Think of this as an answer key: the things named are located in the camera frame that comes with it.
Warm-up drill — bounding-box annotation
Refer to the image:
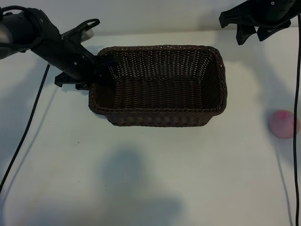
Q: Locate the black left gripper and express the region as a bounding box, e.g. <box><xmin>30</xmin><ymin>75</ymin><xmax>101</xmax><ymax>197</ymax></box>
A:
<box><xmin>32</xmin><ymin>35</ymin><xmax>119</xmax><ymax>91</ymax></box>

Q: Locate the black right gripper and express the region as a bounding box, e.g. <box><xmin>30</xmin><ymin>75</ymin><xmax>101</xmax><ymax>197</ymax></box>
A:
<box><xmin>218</xmin><ymin>9</ymin><xmax>292</xmax><ymax>45</ymax></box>

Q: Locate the dark brown wicker basket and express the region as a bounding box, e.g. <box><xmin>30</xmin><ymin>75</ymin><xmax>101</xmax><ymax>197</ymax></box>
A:
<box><xmin>88</xmin><ymin>44</ymin><xmax>228</xmax><ymax>128</ymax></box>

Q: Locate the pink peach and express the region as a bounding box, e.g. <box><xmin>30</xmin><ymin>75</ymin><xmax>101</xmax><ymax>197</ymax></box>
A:
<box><xmin>269</xmin><ymin>109</ymin><xmax>301</xmax><ymax>139</ymax></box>

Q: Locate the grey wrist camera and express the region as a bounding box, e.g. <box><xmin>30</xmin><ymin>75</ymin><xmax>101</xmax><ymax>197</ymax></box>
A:
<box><xmin>79</xmin><ymin>27</ymin><xmax>95</xmax><ymax>40</ymax></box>

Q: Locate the black camera cable loop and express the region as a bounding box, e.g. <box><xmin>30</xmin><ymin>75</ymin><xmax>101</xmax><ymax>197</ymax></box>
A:
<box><xmin>60</xmin><ymin>18</ymin><xmax>101</xmax><ymax>44</ymax></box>

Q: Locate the black braided cable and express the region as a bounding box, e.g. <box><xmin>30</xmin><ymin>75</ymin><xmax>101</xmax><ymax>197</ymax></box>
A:
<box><xmin>0</xmin><ymin>63</ymin><xmax>51</xmax><ymax>194</ymax></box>

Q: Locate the black smooth cable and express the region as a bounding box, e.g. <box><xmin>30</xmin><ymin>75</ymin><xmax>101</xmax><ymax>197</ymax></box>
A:
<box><xmin>292</xmin><ymin>16</ymin><xmax>301</xmax><ymax>226</ymax></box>

